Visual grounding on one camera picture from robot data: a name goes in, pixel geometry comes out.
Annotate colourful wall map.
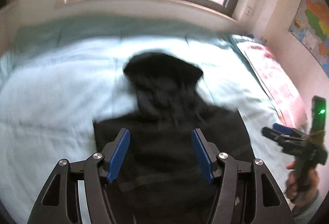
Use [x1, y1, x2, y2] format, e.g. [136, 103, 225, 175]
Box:
[288, 0, 328, 74]

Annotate black camera box green light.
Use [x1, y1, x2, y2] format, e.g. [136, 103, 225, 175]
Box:
[311, 95, 326, 133]

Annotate person's right hand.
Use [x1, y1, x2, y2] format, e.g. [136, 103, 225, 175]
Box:
[285, 161, 320, 207]

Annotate pink floral pillow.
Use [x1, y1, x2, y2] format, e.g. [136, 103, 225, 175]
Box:
[237, 42, 307, 128]

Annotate light teal quilted duvet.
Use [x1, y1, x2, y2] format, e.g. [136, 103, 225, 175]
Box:
[1, 14, 292, 223]

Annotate black hooded jacket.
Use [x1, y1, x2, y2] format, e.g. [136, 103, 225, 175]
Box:
[94, 52, 254, 223]

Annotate white wall socket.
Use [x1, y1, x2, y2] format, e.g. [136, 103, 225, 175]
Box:
[244, 5, 253, 16]

